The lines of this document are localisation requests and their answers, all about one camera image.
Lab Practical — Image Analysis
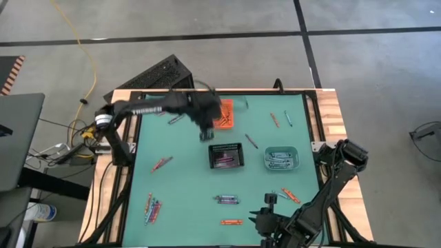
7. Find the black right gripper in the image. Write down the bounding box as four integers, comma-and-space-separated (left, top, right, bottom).
248, 193, 289, 248

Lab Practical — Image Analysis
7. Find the orange plastic basket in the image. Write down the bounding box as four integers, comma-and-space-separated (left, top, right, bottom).
212, 99, 234, 130

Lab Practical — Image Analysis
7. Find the black mesh basket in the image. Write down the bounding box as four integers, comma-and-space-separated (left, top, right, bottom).
207, 142, 245, 170

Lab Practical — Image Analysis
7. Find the black keyboard-like crate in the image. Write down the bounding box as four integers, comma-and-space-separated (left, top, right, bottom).
103, 54, 196, 105

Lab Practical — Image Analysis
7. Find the teal plastic bin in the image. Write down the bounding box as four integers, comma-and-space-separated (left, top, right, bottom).
263, 145, 300, 171

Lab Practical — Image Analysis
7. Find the green table mat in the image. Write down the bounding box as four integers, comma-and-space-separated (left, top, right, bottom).
122, 93, 331, 246

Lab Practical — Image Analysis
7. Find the black power strip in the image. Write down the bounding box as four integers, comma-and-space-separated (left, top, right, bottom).
51, 143, 87, 165

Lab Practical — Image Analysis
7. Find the black desk leg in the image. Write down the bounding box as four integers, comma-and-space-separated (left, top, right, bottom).
19, 167, 91, 201

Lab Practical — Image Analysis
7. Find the grey side desk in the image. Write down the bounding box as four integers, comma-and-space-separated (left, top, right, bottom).
0, 92, 46, 192

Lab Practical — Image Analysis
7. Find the clear plastic water bottle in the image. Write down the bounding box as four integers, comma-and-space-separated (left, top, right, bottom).
24, 202, 58, 223

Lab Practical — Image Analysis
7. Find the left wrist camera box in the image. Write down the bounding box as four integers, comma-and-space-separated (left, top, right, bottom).
198, 126, 216, 143

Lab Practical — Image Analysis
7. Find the black table frame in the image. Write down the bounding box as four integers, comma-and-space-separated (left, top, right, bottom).
79, 90, 375, 248

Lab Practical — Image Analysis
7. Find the yellow floor cable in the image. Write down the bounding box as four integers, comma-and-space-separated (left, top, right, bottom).
50, 0, 99, 127

